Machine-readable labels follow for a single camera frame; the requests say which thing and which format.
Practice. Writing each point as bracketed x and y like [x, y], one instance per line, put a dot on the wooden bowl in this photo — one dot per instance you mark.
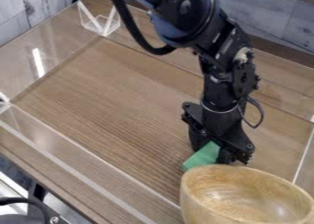
[222, 194]

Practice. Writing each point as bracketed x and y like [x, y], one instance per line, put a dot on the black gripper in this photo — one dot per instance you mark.
[221, 127]

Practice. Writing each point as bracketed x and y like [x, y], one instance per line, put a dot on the black table frame leg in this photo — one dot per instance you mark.
[40, 211]

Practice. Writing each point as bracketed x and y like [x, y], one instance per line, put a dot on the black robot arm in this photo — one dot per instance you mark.
[198, 25]

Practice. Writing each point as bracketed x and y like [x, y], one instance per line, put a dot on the clear acrylic tray walls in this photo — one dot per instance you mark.
[91, 121]

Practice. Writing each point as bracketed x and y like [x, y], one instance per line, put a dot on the clear acrylic corner bracket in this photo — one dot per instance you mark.
[103, 25]

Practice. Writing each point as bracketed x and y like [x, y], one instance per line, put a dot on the green rectangular block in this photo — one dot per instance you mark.
[205, 156]

